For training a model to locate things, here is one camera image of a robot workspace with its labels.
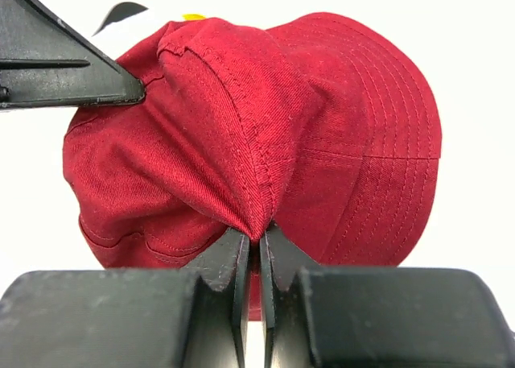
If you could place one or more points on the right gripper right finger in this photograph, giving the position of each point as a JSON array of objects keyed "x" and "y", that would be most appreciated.
[{"x": 320, "y": 316}]

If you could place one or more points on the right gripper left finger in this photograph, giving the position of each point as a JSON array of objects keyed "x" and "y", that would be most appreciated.
[{"x": 194, "y": 316}]

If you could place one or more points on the dark red hat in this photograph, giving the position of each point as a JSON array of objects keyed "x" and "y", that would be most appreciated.
[{"x": 319, "y": 125}]

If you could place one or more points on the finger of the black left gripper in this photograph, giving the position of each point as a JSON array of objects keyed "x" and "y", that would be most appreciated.
[{"x": 46, "y": 63}]

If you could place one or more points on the white hat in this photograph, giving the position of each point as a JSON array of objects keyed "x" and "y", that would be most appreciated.
[{"x": 126, "y": 24}]

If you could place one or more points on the yellow bin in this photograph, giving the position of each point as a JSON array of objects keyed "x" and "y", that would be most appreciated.
[{"x": 193, "y": 17}]

